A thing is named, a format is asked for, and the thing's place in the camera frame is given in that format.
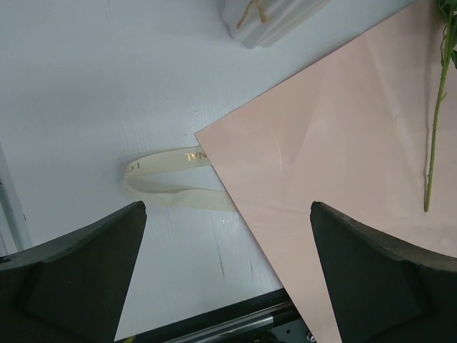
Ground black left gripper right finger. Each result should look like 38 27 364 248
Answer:
310 202 456 342

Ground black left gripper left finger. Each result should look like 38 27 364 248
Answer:
1 202 147 342

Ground cream printed ribbon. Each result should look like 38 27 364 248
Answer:
122 146 237 212

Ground peach wrapping paper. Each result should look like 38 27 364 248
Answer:
196 1 456 342

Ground small peach rose stem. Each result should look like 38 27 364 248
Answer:
423 0 456 213

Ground white ribbed ceramic vase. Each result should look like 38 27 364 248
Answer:
221 0 332 49

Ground aluminium front rail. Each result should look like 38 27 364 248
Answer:
1 149 32 256

